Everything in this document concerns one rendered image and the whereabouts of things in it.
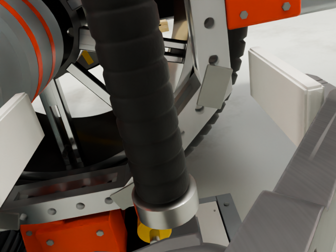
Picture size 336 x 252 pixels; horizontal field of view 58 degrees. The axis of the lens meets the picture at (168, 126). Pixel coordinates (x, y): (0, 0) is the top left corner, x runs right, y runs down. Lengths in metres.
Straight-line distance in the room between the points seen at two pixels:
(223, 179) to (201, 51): 1.10
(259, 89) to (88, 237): 0.41
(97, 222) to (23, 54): 0.30
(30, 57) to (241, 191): 1.17
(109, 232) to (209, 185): 0.95
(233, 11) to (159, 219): 0.26
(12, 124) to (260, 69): 0.13
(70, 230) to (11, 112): 0.37
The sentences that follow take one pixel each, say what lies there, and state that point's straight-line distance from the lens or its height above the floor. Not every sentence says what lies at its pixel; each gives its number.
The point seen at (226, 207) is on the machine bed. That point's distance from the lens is 1.19.
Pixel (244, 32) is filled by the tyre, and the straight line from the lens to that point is 0.48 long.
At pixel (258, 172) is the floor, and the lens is 1.48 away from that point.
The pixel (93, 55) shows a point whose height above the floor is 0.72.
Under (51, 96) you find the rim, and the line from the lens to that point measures 0.53.
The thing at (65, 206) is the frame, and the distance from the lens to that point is 0.50.
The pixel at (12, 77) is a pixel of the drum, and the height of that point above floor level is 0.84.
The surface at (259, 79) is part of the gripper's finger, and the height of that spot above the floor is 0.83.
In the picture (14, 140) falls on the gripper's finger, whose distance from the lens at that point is 0.17.
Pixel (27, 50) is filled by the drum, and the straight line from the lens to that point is 0.31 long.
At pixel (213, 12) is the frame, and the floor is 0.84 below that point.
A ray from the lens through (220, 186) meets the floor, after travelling 1.41.
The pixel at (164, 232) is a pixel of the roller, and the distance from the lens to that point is 0.54.
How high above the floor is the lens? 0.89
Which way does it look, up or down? 27 degrees down
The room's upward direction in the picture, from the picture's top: 12 degrees counter-clockwise
